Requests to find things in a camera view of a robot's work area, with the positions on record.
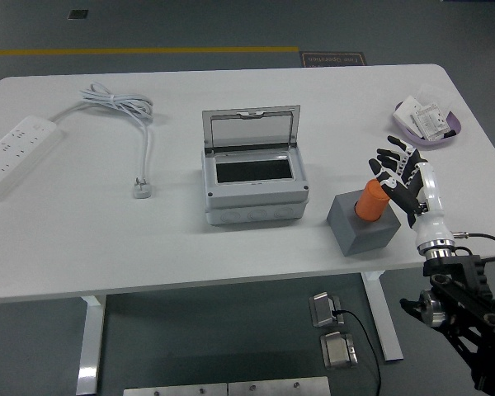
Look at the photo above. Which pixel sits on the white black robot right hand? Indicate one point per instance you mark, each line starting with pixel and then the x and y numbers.
pixel 431 214

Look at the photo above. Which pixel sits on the orange cylindrical battery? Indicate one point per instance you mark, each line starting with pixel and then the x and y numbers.
pixel 371 200

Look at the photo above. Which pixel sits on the transparent hinged box lid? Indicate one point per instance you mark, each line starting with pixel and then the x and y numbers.
pixel 251 128

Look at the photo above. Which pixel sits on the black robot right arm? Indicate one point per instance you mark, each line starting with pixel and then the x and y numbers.
pixel 458 288

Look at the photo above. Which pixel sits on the grey plastic junction box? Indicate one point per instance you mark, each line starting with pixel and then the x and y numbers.
pixel 255 202

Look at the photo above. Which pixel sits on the grey block with round hole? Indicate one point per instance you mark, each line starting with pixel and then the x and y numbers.
pixel 367 239

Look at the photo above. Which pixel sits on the purple tray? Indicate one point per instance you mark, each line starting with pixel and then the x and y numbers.
pixel 453 123

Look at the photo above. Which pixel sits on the white table leg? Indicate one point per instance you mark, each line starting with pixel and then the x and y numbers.
pixel 90 338
pixel 381 317

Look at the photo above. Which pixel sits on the clear plastic bag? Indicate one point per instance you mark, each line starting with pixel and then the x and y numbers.
pixel 437 95

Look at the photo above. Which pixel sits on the white power strip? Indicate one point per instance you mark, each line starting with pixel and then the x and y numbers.
pixel 12 152

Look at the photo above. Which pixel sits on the white wall socket panel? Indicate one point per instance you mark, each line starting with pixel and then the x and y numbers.
pixel 431 121

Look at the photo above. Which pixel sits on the metal base plate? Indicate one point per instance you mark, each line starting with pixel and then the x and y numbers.
pixel 173 389

